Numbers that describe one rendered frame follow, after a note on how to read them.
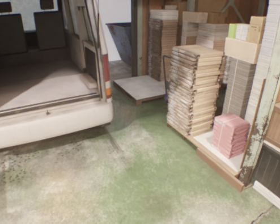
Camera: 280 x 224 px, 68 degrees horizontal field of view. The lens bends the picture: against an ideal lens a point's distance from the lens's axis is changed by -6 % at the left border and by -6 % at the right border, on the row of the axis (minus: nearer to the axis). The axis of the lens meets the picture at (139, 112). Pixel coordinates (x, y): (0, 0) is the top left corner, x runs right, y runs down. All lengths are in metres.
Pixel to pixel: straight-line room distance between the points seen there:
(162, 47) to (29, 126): 2.88
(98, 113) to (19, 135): 0.86
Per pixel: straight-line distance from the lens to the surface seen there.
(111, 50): 6.52
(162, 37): 4.33
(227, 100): 2.83
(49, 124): 2.43
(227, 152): 2.53
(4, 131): 2.47
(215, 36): 4.27
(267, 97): 1.96
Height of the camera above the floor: 1.61
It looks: 27 degrees down
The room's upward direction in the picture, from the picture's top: straight up
